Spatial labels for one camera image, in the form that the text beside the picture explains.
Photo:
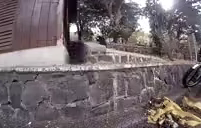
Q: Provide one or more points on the row of trees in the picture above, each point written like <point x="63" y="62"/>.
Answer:
<point x="121" y="16"/>

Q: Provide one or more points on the grey concrete terrace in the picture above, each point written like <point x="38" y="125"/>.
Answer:
<point x="28" y="58"/>

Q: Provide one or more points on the brown wooden building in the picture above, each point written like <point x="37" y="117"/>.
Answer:
<point x="28" y="23"/>

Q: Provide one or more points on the pile of yellow litter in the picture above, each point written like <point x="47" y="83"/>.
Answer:
<point x="174" y="114"/>

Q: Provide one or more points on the motorcycle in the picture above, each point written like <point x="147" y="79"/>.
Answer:
<point x="194" y="75"/>

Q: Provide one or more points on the low stone wall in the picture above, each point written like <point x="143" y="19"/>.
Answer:
<point x="105" y="57"/>

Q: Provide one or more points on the grey stone wall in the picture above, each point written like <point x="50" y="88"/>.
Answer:
<point x="88" y="93"/>

